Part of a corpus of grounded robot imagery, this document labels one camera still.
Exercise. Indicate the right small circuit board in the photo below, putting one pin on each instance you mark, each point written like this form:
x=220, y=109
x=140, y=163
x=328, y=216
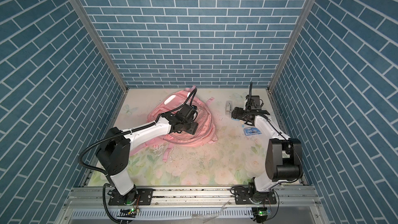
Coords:
x=260, y=214

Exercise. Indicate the small circuit board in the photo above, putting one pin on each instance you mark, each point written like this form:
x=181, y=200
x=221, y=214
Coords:
x=128, y=213
x=260, y=214

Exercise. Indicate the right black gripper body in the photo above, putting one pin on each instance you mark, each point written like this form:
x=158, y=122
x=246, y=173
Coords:
x=242, y=115

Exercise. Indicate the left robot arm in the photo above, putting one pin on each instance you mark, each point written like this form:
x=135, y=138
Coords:
x=113, y=154

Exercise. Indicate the right corner aluminium post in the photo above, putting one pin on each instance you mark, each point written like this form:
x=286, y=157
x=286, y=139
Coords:
x=292, y=40

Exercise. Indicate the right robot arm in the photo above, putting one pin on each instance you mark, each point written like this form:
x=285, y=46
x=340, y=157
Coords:
x=283, y=160

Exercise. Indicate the corner aluminium post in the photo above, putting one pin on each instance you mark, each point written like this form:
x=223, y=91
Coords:
x=292, y=40
x=87, y=23

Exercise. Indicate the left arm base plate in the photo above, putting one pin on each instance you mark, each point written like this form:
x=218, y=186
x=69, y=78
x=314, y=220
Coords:
x=141, y=196

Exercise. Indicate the left small circuit board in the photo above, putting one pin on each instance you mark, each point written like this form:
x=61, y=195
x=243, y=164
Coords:
x=128, y=213

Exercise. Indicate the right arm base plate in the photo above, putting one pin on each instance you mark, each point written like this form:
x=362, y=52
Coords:
x=246, y=196

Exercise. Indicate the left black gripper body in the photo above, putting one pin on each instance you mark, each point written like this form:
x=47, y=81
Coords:
x=190, y=127

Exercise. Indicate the blue geometry set case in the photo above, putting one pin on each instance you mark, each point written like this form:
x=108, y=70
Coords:
x=249, y=131

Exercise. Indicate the pink student backpack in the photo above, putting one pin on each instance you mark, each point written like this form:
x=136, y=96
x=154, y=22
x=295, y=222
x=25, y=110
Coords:
x=206, y=132

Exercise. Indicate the aluminium front rail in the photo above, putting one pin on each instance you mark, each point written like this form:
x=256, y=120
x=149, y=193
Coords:
x=296, y=204

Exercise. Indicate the clear plastic eraser case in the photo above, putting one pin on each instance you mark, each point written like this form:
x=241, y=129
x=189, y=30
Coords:
x=228, y=107

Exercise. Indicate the left corner aluminium post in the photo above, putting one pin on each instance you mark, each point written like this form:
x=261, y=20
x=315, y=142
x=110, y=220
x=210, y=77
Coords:
x=87, y=23

